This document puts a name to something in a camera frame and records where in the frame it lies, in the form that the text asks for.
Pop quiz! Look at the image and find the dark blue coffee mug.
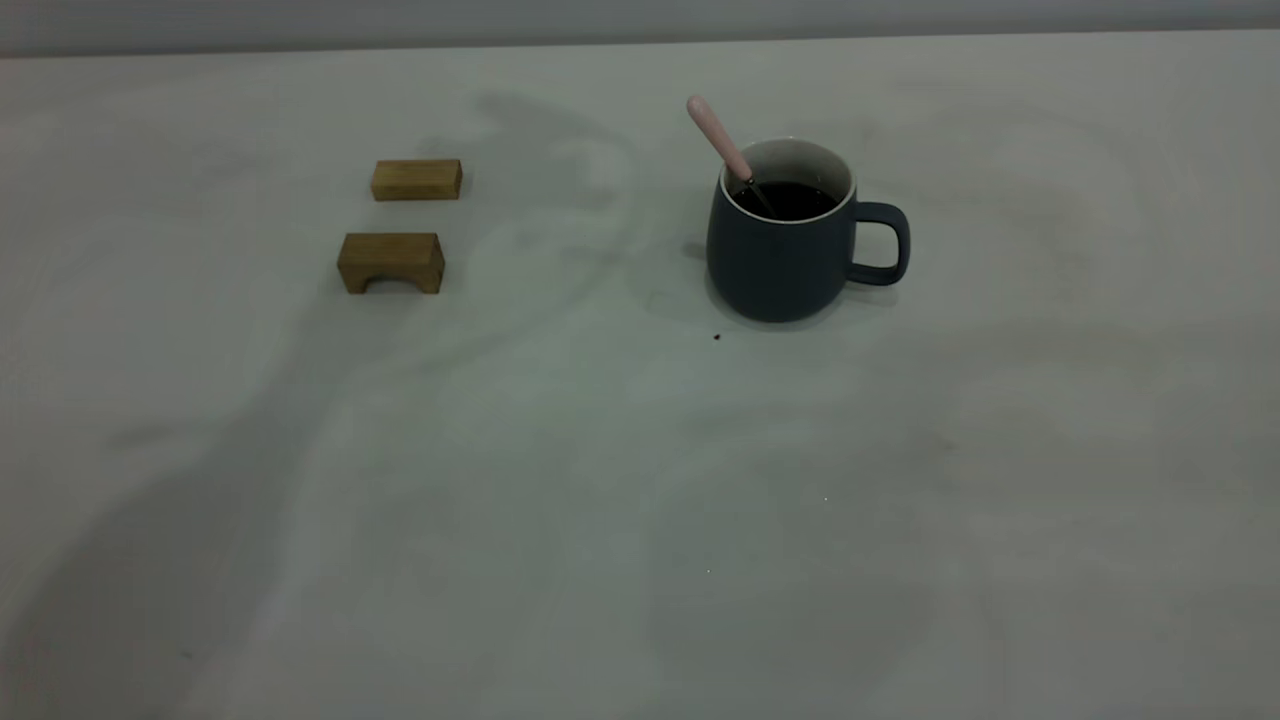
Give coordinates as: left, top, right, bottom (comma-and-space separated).
705, 137, 913, 325

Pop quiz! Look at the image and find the pink handled metal spoon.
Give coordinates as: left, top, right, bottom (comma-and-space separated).
685, 95, 780, 219

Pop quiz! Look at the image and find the dark coffee liquid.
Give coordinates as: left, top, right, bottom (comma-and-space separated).
729, 181, 842, 224

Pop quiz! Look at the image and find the arched wooden block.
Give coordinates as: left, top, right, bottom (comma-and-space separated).
337, 232, 446, 296

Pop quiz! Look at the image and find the flat wooden block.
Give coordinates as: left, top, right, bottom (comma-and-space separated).
371, 159, 464, 203

